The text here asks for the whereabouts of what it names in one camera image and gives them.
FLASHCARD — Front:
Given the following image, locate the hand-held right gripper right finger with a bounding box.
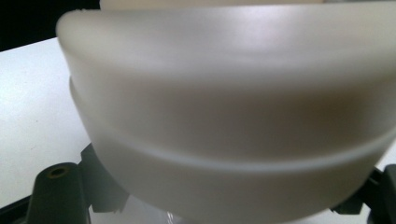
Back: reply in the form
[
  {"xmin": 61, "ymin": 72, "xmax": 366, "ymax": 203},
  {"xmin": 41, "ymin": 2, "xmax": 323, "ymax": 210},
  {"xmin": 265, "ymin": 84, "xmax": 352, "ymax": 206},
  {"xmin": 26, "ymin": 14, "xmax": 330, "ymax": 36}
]
[{"xmin": 331, "ymin": 167, "xmax": 386, "ymax": 216}]

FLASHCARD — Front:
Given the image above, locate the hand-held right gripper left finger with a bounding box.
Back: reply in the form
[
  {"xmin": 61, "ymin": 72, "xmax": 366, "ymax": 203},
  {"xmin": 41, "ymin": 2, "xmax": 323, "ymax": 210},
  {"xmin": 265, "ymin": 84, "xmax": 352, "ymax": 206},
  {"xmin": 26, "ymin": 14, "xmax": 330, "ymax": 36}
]
[{"xmin": 78, "ymin": 143, "xmax": 130, "ymax": 215}]

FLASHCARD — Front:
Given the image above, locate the white cylindrical cup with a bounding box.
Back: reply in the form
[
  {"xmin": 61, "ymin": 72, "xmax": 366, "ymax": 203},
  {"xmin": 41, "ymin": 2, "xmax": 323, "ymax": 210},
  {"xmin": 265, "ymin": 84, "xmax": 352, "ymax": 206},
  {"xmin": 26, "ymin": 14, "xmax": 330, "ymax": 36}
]
[{"xmin": 55, "ymin": 0, "xmax": 396, "ymax": 224}]

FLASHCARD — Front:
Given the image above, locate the white table cover sheet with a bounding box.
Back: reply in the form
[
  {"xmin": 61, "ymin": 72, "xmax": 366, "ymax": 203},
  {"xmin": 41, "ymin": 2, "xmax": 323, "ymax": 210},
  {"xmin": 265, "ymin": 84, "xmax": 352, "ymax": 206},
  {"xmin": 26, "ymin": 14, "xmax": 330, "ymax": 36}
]
[{"xmin": 0, "ymin": 36, "xmax": 94, "ymax": 210}]

